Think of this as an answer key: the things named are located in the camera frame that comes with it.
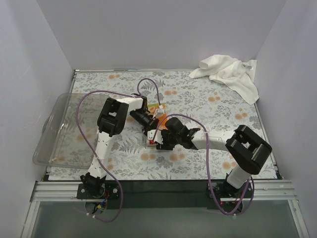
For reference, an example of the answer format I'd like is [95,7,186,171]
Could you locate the white crumpled towel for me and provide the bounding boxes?
[189,55,259,105]

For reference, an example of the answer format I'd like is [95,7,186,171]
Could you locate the clear plastic bin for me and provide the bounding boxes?
[33,93,108,170]

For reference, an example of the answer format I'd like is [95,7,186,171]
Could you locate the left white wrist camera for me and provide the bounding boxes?
[154,105,166,119]

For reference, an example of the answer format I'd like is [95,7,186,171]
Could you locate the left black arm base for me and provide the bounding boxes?
[76,182,122,215]

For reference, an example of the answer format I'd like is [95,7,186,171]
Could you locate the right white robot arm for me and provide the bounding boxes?
[147,117,272,197]

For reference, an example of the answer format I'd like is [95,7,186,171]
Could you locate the floral patterned table mat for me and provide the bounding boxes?
[49,71,264,181]

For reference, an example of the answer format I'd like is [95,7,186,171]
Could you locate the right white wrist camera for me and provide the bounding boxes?
[147,130,163,146]

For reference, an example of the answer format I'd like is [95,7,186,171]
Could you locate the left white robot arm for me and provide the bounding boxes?
[81,95,159,198]

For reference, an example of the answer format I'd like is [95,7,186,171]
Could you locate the orange patterned towel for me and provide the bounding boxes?
[148,103,167,129]

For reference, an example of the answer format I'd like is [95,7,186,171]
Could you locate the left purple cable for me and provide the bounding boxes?
[76,78,164,223]

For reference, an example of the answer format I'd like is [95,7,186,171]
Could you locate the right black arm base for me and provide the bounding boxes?
[206,181,254,216]

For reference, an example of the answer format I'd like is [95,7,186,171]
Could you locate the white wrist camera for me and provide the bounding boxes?
[154,105,166,119]
[147,130,163,146]

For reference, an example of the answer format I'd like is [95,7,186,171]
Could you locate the aluminium frame rail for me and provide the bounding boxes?
[31,179,297,201]

